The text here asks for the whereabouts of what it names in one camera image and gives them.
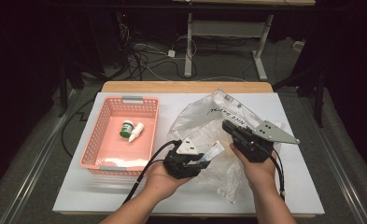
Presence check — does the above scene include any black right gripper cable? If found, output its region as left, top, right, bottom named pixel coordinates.
left=269, top=148, right=287, bottom=202

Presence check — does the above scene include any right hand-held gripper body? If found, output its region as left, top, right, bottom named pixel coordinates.
left=231, top=120, right=301, bottom=163

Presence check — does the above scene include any white bottle with green cap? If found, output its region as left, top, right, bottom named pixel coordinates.
left=119, top=119, right=134, bottom=139

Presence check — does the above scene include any white board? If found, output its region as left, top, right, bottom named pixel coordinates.
left=52, top=91, right=326, bottom=216

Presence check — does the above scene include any person's right hand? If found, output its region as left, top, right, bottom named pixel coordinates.
left=230, top=143, right=287, bottom=194

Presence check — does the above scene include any white dropper bottle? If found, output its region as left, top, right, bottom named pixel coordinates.
left=127, top=121, right=146, bottom=144

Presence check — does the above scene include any pink plastic basket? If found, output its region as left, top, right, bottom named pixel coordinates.
left=78, top=95, right=161, bottom=176

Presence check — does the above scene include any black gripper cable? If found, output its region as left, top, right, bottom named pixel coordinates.
left=121, top=139, right=184, bottom=206
left=269, top=148, right=287, bottom=202

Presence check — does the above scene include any black stand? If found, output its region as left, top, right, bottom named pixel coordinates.
left=58, top=62, right=86, bottom=119
left=273, top=62, right=327, bottom=129

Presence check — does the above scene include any person's left hand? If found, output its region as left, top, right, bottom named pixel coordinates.
left=142, top=161, right=194, bottom=202

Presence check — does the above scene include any metal floor rail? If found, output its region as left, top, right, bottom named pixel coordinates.
left=299, top=92, right=367, bottom=224
left=7, top=90, right=79, bottom=224

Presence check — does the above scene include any white metal desk frame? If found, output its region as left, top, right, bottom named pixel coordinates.
left=184, top=12, right=274, bottom=82

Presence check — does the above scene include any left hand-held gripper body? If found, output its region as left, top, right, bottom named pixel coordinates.
left=162, top=137, right=211, bottom=180

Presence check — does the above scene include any clear plastic bag smiley print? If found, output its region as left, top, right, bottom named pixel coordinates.
left=166, top=88, right=285, bottom=204

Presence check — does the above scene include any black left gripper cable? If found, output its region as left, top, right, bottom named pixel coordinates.
left=121, top=139, right=184, bottom=206

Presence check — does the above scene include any tangle of floor cables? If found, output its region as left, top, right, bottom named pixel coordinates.
left=117, top=12, right=198, bottom=82

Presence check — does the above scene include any black floor cable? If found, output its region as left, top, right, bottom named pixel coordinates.
left=60, top=98, right=95, bottom=158

